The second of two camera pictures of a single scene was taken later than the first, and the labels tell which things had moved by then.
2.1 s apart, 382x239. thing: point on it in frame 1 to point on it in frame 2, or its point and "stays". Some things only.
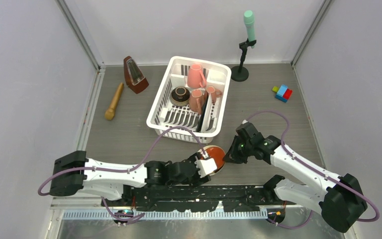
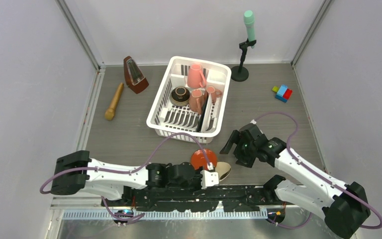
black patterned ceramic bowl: x=180 y=96 stays
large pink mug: x=196 y=77 stays
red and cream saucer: x=215 y=152 to x=224 y=169
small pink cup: x=214 y=93 stays
